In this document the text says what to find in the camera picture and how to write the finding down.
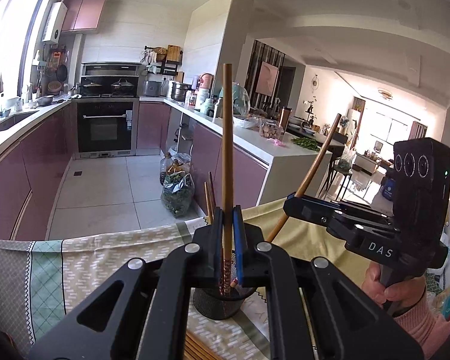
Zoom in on kitchen window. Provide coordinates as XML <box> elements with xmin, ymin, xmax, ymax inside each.
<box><xmin>0</xmin><ymin>0</ymin><xmax>47</xmax><ymax>104</ymax></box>

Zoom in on framed wall painting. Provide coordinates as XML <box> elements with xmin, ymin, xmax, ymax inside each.
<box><xmin>256</xmin><ymin>61</ymin><xmax>279</xmax><ymax>96</ymax></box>

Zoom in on mint green appliance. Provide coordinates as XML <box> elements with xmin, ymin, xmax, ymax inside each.
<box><xmin>229</xmin><ymin>84</ymin><xmax>250</xmax><ymax>116</ymax></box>

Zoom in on plastic bag of greens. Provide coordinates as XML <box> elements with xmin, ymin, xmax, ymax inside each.
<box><xmin>161</xmin><ymin>172</ymin><xmax>195</xmax><ymax>218</ymax></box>

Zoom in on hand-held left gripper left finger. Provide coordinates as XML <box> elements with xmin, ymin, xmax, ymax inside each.
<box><xmin>28</xmin><ymin>207</ymin><xmax>226</xmax><ymax>360</ymax></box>

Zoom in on person's right hand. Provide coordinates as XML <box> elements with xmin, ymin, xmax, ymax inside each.
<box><xmin>361</xmin><ymin>259</ymin><xmax>427</xmax><ymax>317</ymax></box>

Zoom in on black wok with lid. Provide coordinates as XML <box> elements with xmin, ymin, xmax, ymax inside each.
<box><xmin>110</xmin><ymin>79</ymin><xmax>137</xmax><ymax>95</ymax></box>

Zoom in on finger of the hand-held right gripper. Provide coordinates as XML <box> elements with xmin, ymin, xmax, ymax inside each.
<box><xmin>284</xmin><ymin>195</ymin><xmax>400</xmax><ymax>246</ymax></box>
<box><xmin>287</xmin><ymin>193</ymin><xmax>394</xmax><ymax>218</ymax></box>

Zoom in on glass jar of nuts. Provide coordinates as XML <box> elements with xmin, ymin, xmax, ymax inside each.
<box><xmin>259</xmin><ymin>119</ymin><xmax>284</xmax><ymax>139</ymax></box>

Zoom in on pink wall cabinets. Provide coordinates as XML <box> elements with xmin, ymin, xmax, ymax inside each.
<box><xmin>61</xmin><ymin>0</ymin><xmax>108</xmax><ymax>32</ymax></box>

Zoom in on green vegetables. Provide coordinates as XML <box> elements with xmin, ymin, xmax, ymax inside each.
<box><xmin>290</xmin><ymin>137</ymin><xmax>320</xmax><ymax>152</ymax></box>

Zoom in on hanging pans and utensils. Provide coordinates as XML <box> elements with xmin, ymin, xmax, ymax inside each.
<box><xmin>45</xmin><ymin>47</ymin><xmax>68</xmax><ymax>94</ymax></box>

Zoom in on patterned tablecloth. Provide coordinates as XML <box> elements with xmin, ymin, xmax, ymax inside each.
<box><xmin>0</xmin><ymin>200</ymin><xmax>368</xmax><ymax>360</ymax></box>

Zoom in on pile of wooden chopsticks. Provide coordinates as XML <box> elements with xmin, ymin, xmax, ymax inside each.
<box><xmin>185</xmin><ymin>330</ymin><xmax>220</xmax><ymax>360</ymax></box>

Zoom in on black pot with lid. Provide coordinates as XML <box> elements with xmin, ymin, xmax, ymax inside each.
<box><xmin>82</xmin><ymin>81</ymin><xmax>104</xmax><ymax>96</ymax></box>

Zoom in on black dining chair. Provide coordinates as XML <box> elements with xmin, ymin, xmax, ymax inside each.
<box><xmin>324</xmin><ymin>146</ymin><xmax>355</xmax><ymax>199</ymax></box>

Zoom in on white water heater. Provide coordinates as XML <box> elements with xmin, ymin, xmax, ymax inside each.
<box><xmin>42</xmin><ymin>1</ymin><xmax>68</xmax><ymax>43</ymax></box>

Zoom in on bunch of wooden chopsticks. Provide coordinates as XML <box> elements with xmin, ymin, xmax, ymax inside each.
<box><xmin>204</xmin><ymin>172</ymin><xmax>240</xmax><ymax>297</ymax></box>

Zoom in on silver rice cooker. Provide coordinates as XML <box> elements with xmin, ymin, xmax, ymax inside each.
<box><xmin>142</xmin><ymin>80</ymin><xmax>162</xmax><ymax>97</ymax></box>

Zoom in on black built-in oven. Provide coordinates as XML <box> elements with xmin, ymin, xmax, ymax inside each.
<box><xmin>77</xmin><ymin>101</ymin><xmax>134</xmax><ymax>154</ymax></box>

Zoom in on cooking oil bottle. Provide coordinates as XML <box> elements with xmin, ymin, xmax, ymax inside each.
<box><xmin>159</xmin><ymin>152</ymin><xmax>177</xmax><ymax>186</ymax></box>

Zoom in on black range hood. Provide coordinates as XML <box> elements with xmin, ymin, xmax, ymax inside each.
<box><xmin>81</xmin><ymin>62</ymin><xmax>142</xmax><ymax>77</ymax></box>

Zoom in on brown wooden chopstick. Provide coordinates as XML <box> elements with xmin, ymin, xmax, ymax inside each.
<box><xmin>266</xmin><ymin>113</ymin><xmax>343</xmax><ymax>244</ymax></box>
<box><xmin>220</xmin><ymin>64</ymin><xmax>233</xmax><ymax>297</ymax></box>

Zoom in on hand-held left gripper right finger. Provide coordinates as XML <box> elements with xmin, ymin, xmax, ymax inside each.
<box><xmin>232</xmin><ymin>205</ymin><xmax>424</xmax><ymax>360</ymax></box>

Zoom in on steel stockpot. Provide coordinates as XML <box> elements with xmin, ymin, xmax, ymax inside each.
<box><xmin>171</xmin><ymin>82</ymin><xmax>191</xmax><ymax>102</ymax></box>

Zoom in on black wall rack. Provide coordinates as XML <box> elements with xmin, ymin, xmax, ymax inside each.
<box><xmin>145</xmin><ymin>45</ymin><xmax>183</xmax><ymax>76</ymax></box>

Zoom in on black mesh utensil holder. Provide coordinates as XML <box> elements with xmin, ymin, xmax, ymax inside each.
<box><xmin>192</xmin><ymin>287</ymin><xmax>256</xmax><ymax>321</ymax></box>

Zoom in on pink base cabinet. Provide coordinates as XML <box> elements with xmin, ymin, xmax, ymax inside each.
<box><xmin>0</xmin><ymin>103</ymin><xmax>77</xmax><ymax>242</ymax></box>
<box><xmin>137</xmin><ymin>101</ymin><xmax>171</xmax><ymax>156</ymax></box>
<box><xmin>191</xmin><ymin>120</ymin><xmax>269</xmax><ymax>214</ymax></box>

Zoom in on clear plastic bag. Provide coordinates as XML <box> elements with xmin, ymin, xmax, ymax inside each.
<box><xmin>170</xmin><ymin>152</ymin><xmax>192</xmax><ymax>175</ymax></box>

